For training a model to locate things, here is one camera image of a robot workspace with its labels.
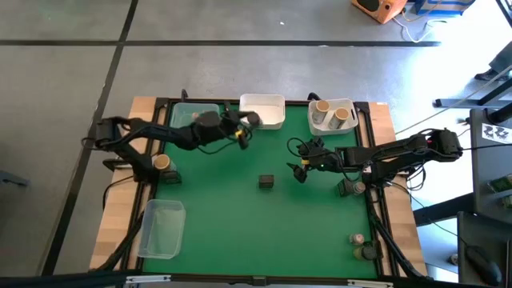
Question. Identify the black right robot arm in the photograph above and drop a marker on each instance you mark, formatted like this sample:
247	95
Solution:
400	152

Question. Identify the black table frame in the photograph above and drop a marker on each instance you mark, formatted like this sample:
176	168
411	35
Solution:
259	281

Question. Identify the dark square spice jar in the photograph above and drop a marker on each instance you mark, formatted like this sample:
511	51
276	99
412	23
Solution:
172	177
266	181
344	188

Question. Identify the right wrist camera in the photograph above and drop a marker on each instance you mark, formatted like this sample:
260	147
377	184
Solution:
316	145

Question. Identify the black desk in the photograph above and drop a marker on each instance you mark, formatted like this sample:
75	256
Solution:
486	192

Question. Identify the white plastic bin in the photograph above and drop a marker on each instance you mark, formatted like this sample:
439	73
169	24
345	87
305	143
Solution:
268	108
334	130

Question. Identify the grey chair base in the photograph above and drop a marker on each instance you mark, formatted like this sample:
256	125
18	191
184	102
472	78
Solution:
12	178

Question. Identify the black computer mouse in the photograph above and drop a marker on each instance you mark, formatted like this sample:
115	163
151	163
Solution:
484	264

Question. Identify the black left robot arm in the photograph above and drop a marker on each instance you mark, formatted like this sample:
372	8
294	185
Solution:
160	134

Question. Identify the blue box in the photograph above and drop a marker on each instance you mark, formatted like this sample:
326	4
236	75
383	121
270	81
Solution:
440	6

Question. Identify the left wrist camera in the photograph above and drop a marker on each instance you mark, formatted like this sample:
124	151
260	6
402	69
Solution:
208	119

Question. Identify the black metal stand base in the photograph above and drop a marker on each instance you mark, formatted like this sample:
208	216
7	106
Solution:
460	103

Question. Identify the clear plastic container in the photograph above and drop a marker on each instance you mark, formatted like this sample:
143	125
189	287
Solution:
162	232
184	114

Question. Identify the small pink-lid spice jar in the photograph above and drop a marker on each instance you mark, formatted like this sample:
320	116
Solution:
195	116
357	239

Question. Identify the green table mat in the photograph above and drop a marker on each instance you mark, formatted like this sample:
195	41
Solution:
240	232

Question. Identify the orange speaker box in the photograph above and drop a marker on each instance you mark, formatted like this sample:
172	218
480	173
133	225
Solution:
380	10

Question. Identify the green circuit board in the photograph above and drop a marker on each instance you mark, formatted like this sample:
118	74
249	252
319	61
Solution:
500	184

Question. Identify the person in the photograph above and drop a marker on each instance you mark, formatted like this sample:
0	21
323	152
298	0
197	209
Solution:
502	60

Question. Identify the small grey-lid spice jar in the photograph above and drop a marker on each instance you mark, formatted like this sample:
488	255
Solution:
359	187

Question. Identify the tan-lid spice jar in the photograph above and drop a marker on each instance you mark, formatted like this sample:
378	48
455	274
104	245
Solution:
321	108
341	114
162	162

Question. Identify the white paper with black print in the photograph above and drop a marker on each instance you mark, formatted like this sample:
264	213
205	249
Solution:
496	133

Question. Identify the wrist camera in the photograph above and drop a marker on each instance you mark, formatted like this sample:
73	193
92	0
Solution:
208	119
316	145

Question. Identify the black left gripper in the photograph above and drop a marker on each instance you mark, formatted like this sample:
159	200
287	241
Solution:
216	135

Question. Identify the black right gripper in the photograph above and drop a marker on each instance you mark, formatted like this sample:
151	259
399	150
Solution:
324	162

